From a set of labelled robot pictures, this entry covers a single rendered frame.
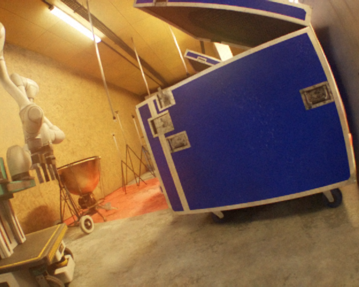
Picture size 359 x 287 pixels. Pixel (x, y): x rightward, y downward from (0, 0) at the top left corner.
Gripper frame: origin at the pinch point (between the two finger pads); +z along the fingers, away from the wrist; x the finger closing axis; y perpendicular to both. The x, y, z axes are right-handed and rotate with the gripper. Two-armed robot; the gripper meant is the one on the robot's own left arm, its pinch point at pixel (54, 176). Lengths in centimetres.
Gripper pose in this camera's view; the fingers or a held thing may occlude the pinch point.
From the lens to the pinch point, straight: 145.6
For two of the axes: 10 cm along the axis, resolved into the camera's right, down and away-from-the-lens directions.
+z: 3.2, 9.5, 0.1
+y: 8.7, -3.0, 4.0
